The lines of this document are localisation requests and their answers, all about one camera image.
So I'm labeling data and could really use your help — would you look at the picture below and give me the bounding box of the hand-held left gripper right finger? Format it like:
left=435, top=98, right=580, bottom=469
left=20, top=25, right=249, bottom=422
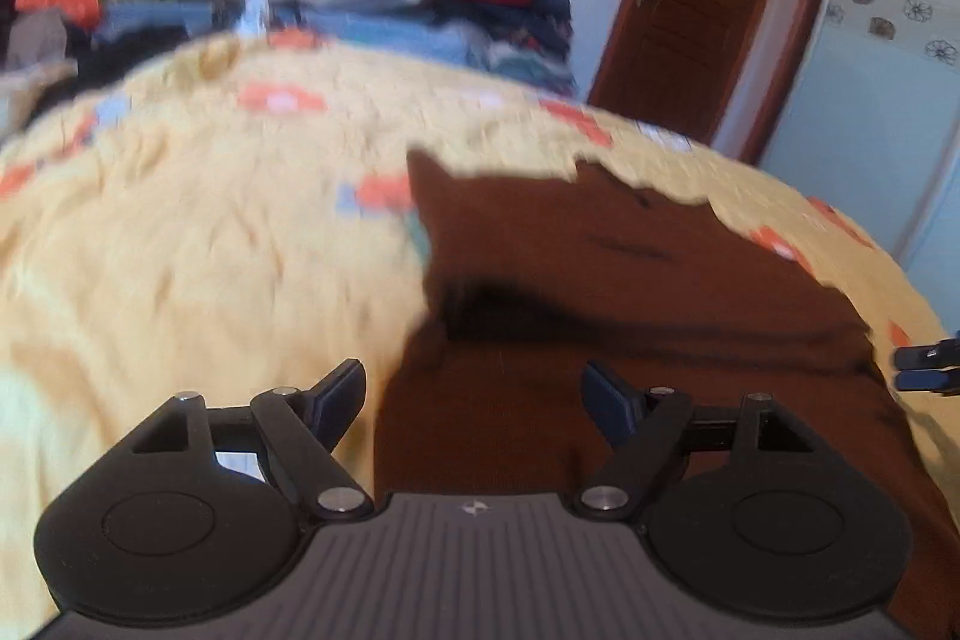
left=574, top=362, right=815, bottom=522

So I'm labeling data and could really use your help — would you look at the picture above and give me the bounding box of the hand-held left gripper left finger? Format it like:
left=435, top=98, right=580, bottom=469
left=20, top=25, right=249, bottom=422
left=131, top=359, right=376, bottom=522

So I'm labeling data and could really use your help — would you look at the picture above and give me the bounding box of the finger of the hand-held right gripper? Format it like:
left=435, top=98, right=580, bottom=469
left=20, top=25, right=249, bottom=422
left=895, top=370, right=960, bottom=396
left=895, top=344, right=960, bottom=369

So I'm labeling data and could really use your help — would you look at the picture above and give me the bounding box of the brown knit sweater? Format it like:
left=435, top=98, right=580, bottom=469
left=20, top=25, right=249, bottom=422
left=371, top=149, right=960, bottom=611

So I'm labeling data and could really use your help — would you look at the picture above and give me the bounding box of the yellow floral blanket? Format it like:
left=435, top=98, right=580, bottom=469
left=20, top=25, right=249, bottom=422
left=0, top=29, right=960, bottom=640

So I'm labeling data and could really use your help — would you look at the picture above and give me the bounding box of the white sliding wardrobe door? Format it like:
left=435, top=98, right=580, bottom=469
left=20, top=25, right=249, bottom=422
left=756, top=0, right=960, bottom=270

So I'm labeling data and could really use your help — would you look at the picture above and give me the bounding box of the light blue quilt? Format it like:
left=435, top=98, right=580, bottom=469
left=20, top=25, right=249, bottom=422
left=96, top=0, right=470, bottom=67

